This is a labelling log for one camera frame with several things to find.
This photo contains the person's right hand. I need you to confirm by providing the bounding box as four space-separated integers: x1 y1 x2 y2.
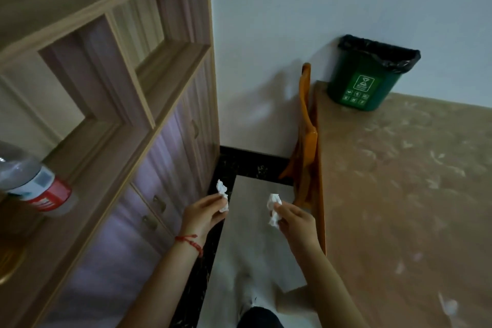
273 201 323 260

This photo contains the person's left hand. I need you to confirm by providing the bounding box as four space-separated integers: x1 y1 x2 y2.
180 193 229 245

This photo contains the white tissue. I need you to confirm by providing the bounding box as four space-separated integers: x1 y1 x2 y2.
216 179 230 213
267 193 283 229

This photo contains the person's left forearm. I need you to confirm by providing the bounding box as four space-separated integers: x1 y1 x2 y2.
117 237 204 328

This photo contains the person's right forearm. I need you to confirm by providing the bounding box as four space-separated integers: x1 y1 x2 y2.
294 244 370 328

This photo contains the orange wooden chair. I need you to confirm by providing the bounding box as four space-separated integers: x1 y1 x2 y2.
278 63 320 210

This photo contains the person's dark trouser leg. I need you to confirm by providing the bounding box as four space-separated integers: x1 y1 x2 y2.
236 306 285 328

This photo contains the wooden shelf cabinet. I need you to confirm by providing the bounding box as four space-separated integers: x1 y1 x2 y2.
0 0 221 328

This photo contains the green trash bin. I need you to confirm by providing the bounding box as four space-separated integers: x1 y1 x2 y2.
327 34 421 112

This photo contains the clear plastic bottle red label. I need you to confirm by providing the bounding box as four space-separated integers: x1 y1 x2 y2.
0 141 80 218

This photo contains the black bin liner bag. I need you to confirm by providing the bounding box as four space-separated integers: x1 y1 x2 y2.
337 34 421 74

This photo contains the red string bracelet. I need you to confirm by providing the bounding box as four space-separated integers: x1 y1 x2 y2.
175 234 204 258

